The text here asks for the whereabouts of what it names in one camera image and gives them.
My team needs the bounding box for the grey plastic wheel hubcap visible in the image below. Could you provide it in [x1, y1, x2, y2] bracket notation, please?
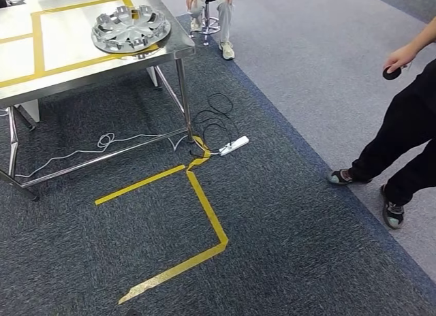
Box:
[91, 5, 172, 54]

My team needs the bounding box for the stainless steel workbench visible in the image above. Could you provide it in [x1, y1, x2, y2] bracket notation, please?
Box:
[0, 0, 196, 202]

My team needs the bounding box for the yellow workbench tape outline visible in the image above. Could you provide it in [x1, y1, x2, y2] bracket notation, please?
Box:
[0, 0, 161, 89]

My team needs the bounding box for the white power strip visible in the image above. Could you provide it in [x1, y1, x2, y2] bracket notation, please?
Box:
[219, 136, 250, 157]

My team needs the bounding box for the yellow floor tape square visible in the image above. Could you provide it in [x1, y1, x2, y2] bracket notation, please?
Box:
[94, 136, 229, 306]

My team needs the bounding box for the black round seat stool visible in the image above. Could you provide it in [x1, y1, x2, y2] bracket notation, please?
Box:
[189, 0, 222, 47]

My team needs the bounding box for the black round handheld controller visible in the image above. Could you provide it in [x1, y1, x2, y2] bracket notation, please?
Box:
[382, 65, 403, 81]

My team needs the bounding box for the standing person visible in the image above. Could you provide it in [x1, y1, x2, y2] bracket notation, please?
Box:
[327, 16, 436, 230]

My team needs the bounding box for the looped black floor cable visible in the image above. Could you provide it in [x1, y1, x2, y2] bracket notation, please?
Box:
[189, 93, 240, 159]

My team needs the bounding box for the coiled white floor cable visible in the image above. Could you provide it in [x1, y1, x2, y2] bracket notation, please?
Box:
[15, 132, 190, 180]

